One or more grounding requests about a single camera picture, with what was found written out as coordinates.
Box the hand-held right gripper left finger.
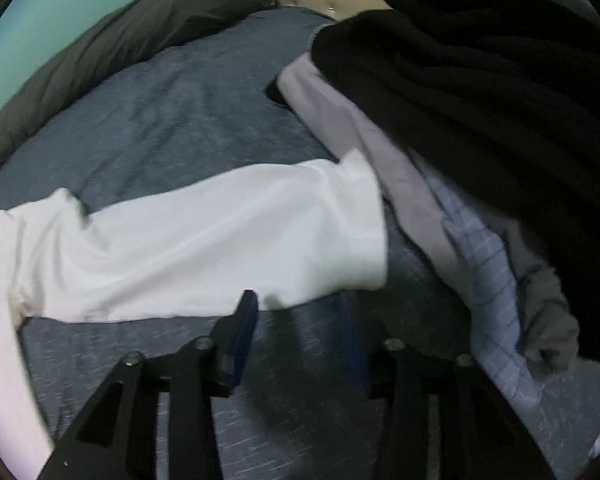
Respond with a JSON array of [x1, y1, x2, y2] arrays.
[[40, 289, 259, 480]]

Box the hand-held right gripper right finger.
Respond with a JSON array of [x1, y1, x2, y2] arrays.
[[339, 295, 556, 480]]

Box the white shirt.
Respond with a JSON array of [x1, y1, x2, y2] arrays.
[[0, 149, 389, 480]]

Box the stack of folded clothes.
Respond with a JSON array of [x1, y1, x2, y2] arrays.
[[311, 0, 600, 362]]

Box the light blue striped shirt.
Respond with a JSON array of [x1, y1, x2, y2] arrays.
[[414, 154, 547, 412]]

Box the grey sweatshirt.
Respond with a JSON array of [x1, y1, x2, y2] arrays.
[[499, 219, 582, 377]]

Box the dark grey rolled duvet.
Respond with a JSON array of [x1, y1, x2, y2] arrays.
[[0, 0, 277, 187]]

